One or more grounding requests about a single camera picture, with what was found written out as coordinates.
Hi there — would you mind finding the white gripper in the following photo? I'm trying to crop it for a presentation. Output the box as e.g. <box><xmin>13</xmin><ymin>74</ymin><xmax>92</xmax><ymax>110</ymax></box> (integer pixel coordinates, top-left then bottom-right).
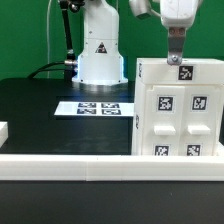
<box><xmin>160</xmin><ymin>0</ymin><xmax>202</xmax><ymax>66</ymax></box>

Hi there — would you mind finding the white cabinet top block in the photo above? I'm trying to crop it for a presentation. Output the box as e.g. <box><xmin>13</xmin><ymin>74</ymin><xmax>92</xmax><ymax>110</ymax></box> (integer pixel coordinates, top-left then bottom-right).
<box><xmin>136</xmin><ymin>58</ymin><xmax>224</xmax><ymax>85</ymax></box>

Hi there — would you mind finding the white cabinet body box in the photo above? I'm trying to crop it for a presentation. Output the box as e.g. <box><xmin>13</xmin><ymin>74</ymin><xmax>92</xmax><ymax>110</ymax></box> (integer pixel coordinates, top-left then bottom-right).
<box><xmin>132</xmin><ymin>82</ymin><xmax>223</xmax><ymax>156</ymax></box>

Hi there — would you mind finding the white cabinet door panel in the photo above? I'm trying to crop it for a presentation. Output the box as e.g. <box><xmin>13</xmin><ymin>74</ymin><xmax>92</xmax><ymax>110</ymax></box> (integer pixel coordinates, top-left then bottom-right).
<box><xmin>179</xmin><ymin>85</ymin><xmax>222</xmax><ymax>156</ymax></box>
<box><xmin>142</xmin><ymin>85</ymin><xmax>184</xmax><ymax>156</ymax></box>

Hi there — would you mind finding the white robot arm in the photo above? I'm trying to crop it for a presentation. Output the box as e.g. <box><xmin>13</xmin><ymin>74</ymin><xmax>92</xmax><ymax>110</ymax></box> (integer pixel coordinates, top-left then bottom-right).
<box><xmin>73</xmin><ymin>0</ymin><xmax>203</xmax><ymax>86</ymax></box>

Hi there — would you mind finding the white fiducial marker sheet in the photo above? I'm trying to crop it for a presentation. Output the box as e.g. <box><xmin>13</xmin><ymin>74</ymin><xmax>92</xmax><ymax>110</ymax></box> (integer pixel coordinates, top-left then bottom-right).
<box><xmin>55</xmin><ymin>101</ymin><xmax>134</xmax><ymax>117</ymax></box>

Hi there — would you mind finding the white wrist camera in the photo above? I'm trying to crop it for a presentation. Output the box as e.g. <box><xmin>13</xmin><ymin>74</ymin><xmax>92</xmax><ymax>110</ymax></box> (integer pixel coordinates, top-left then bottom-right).
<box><xmin>129</xmin><ymin>0</ymin><xmax>160</xmax><ymax>19</ymax></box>

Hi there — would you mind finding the black cable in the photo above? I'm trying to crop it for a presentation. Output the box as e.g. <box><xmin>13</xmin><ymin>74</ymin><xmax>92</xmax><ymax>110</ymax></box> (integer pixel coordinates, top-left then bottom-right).
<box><xmin>27</xmin><ymin>61</ymin><xmax>74</xmax><ymax>80</ymax></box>

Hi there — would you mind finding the white U-shaped fence frame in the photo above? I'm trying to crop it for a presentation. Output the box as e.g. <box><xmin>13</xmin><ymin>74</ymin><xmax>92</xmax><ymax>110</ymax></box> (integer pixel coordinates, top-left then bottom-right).
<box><xmin>0</xmin><ymin>121</ymin><xmax>224</xmax><ymax>182</ymax></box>

